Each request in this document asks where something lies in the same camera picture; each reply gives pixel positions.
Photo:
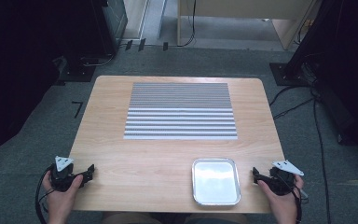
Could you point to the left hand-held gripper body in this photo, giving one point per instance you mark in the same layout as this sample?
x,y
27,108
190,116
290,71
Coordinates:
x,y
62,177

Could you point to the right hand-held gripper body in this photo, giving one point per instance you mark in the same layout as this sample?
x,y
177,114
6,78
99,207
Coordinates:
x,y
282,180

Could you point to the person's right hand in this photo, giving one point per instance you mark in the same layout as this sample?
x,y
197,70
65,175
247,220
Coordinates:
x,y
281,202

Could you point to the person's left hand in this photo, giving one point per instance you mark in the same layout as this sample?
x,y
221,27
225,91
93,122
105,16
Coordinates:
x,y
60,200

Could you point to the silver metal tray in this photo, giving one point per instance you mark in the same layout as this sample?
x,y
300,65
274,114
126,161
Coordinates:
x,y
216,183

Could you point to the black tape corner mark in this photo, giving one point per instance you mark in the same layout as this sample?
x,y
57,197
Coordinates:
x,y
79,107

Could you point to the grey striped placemat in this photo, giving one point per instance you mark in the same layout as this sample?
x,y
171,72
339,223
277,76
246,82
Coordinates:
x,y
180,110

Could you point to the dark curtain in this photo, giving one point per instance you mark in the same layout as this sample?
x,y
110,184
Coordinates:
x,y
18,71
345,68

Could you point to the black tape strip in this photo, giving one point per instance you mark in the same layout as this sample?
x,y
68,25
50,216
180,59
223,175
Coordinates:
x,y
141,44
165,46
128,45

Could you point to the dark equipment cabinet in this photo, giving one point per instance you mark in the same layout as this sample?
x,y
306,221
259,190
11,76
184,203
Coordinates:
x,y
113,21

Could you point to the light wooden cabinet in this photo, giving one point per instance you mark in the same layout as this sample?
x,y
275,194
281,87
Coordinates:
x,y
245,7

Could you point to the black stand base plate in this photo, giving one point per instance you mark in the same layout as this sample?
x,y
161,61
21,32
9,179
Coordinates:
x,y
76,73
287,76

